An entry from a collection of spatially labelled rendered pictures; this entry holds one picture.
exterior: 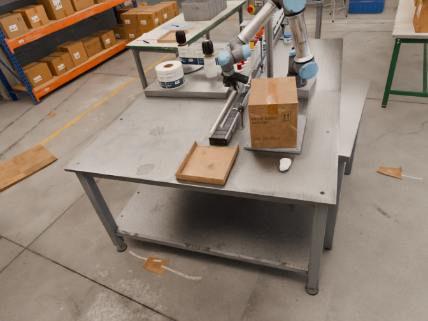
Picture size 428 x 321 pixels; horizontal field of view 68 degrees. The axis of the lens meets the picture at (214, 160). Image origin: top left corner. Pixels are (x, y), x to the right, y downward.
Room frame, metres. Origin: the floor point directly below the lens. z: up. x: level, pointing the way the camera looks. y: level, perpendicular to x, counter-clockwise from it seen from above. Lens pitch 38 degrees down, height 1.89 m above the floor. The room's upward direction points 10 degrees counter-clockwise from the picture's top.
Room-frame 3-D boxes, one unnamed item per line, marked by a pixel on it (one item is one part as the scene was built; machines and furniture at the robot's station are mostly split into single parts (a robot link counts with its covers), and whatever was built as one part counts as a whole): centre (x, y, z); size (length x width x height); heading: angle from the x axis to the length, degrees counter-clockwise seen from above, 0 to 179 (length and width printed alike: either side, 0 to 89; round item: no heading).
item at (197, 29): (4.45, -0.03, 0.40); 1.90 x 0.75 x 0.80; 147
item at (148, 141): (2.17, -0.24, 0.82); 2.10 x 1.50 x 0.02; 156
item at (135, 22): (6.63, 0.87, 0.32); 1.20 x 0.83 x 0.64; 56
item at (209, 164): (1.33, 0.03, 0.85); 0.30 x 0.26 x 0.04; 156
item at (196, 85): (2.54, -0.03, 0.86); 0.80 x 0.67 x 0.05; 156
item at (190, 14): (4.62, -0.24, 0.91); 0.60 x 0.40 x 0.22; 151
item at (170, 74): (2.34, 0.22, 0.95); 0.20 x 0.20 x 0.14
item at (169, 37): (3.83, 0.23, 0.82); 0.34 x 0.24 x 0.03; 153
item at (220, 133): (2.24, -0.38, 0.86); 1.65 x 0.08 x 0.04; 156
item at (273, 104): (1.49, -0.37, 0.99); 0.30 x 0.24 x 0.27; 165
